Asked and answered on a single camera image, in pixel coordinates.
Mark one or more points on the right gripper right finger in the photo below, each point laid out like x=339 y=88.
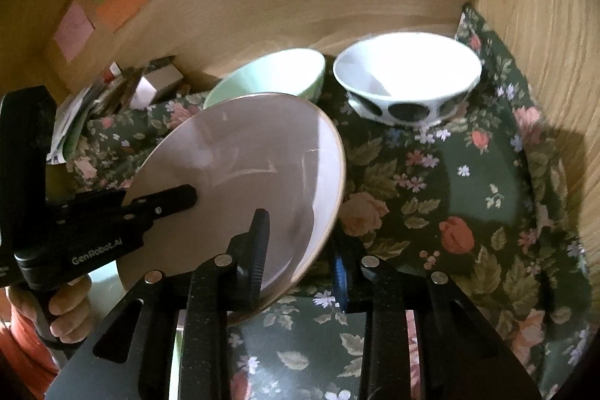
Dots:
x=424 y=338

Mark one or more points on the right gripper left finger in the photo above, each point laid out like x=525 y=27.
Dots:
x=130 y=354

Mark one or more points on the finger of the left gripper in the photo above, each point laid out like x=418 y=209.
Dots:
x=145 y=210

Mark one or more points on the pink bowl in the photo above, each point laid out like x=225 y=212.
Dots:
x=269 y=150

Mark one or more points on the mint green bowl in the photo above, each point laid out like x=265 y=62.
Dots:
x=298 y=71

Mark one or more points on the white black-dotted bowl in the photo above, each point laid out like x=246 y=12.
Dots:
x=409 y=78

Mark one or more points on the mint green plate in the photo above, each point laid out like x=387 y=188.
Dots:
x=106 y=291

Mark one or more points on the person's left hand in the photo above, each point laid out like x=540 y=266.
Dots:
x=70 y=306

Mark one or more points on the stack of white papers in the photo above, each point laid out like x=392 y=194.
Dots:
x=70 y=119

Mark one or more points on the small silver box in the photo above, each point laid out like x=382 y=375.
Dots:
x=154 y=85

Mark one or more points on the floral dark tablecloth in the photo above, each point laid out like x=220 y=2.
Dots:
x=481 y=197

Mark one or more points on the pink sticky note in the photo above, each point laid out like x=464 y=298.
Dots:
x=73 y=31

